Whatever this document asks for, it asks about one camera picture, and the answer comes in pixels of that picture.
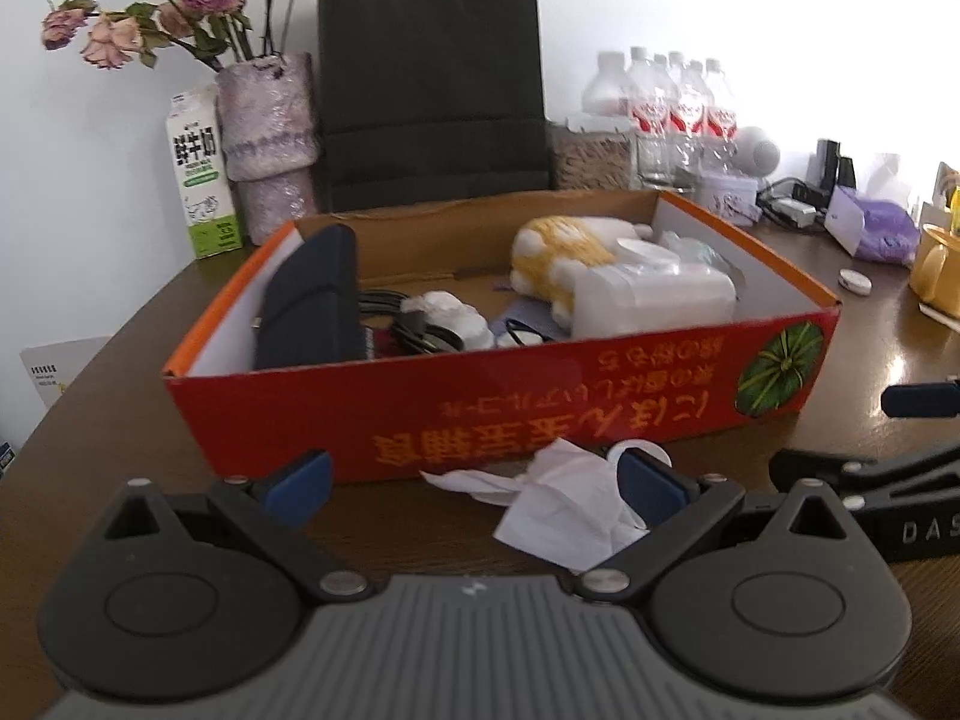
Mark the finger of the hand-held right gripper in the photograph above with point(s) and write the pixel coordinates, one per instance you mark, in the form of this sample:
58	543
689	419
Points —
926	399
885	480

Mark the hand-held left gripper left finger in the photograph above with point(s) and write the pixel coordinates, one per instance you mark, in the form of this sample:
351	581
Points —
304	489

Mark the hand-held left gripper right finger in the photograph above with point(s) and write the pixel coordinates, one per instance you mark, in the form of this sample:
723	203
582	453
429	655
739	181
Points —
652	491

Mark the large white bottle cap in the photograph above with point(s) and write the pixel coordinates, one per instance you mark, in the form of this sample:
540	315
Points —
649	454

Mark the red cardboard box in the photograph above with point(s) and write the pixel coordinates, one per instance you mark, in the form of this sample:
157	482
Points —
300	412

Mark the long white tissue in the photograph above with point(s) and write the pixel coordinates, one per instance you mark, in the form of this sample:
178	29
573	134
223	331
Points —
570	502

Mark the white plastic container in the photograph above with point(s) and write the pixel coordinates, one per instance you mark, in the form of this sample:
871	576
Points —
652	304

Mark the navy zip case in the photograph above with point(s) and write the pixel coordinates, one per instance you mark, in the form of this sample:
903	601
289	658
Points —
311	300

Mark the balled white tissue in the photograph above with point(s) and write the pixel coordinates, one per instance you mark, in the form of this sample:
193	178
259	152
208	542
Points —
450	315

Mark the yellow white plush toy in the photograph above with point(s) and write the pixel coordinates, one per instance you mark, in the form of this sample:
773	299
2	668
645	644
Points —
559	255

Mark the thin wooden stick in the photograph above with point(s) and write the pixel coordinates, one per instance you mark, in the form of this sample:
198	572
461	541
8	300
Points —
941	317

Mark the yellow mug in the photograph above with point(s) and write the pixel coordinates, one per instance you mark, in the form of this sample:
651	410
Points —
937	274

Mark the small round white lid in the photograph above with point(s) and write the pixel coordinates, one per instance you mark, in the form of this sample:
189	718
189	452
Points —
855	281

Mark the lavender paper sheet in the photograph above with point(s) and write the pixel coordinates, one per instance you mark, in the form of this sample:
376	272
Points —
529	309

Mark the white power strip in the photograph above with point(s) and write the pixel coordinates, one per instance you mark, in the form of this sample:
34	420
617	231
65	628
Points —
795	211

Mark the black adapter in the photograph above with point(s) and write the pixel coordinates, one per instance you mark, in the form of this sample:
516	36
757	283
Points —
829	161

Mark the white booklet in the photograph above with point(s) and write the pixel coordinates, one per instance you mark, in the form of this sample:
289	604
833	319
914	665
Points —
60	375

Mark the blue boxes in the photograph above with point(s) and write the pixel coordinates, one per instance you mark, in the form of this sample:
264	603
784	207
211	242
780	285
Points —
6	461

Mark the white round device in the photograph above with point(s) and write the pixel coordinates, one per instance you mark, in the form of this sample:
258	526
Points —
757	151

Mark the green white milk carton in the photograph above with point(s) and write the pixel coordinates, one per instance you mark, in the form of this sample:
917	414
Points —
201	172

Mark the clear jar of grains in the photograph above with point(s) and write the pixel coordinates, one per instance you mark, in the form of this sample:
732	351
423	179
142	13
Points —
592	157

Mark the purple textured vase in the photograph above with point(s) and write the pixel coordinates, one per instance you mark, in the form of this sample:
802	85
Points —
266	142

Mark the pack of water bottles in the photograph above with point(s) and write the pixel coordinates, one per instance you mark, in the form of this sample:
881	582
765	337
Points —
675	105

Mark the black paper bag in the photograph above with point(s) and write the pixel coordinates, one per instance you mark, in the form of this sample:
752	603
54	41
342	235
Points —
431	82

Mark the dried pink roses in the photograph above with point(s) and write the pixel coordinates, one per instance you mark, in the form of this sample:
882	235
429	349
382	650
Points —
210	0

